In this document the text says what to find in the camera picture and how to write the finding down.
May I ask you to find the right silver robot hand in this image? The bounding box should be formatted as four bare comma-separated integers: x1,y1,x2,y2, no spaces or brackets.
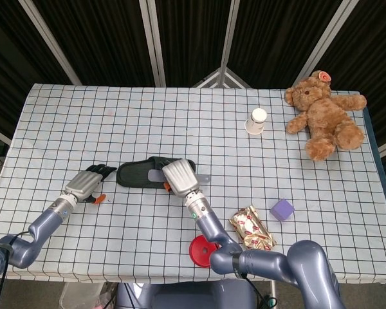
156,158,201,198

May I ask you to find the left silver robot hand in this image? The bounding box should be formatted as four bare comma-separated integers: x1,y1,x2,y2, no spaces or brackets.
64,163,118,205

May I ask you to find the grey orange tool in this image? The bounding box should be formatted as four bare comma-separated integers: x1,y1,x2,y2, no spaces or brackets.
147,169,211,184

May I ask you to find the black rubber slipper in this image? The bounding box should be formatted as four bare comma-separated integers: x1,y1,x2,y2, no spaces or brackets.
115,156,199,194

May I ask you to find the white checked tablecloth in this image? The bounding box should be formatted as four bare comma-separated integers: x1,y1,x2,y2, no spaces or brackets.
0,82,386,284

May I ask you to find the red disc with hole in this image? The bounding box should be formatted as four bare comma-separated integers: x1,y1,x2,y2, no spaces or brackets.
188,234,220,267

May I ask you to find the gold foil snack packet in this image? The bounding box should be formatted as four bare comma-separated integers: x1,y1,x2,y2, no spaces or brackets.
228,205,277,252

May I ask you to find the white plastic bottle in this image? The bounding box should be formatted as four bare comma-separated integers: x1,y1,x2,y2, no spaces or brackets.
244,108,268,135

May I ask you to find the white partition foot brace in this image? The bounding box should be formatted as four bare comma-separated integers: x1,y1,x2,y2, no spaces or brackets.
192,66,252,89

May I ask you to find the purple foam cube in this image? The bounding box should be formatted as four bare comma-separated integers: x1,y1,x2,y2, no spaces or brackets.
269,198,295,222

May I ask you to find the clear plastic storage bin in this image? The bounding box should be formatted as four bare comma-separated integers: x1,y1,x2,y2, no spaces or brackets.
59,281,104,309

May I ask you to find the grey-blue robot torso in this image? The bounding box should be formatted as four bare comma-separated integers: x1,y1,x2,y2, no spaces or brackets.
115,278,258,309

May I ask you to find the brown teddy bear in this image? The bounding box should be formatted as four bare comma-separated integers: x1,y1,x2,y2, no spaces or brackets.
284,70,367,162

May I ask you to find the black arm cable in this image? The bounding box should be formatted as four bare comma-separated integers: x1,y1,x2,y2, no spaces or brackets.
241,272,265,309

